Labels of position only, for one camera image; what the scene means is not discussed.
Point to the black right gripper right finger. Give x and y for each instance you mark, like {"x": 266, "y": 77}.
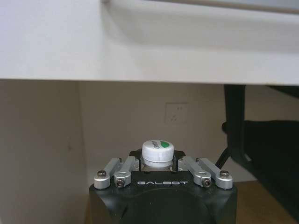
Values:
{"x": 205, "y": 172}

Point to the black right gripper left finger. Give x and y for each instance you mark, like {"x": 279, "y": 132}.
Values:
{"x": 116, "y": 171}

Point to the clear bottle with white cap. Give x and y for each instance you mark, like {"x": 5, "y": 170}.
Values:
{"x": 158, "y": 152}

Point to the black office chair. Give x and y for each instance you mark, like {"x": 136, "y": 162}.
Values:
{"x": 261, "y": 144}

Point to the white desk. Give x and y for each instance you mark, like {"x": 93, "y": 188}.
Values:
{"x": 149, "y": 39}

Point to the white wall socket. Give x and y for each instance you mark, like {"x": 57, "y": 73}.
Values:
{"x": 176, "y": 113}

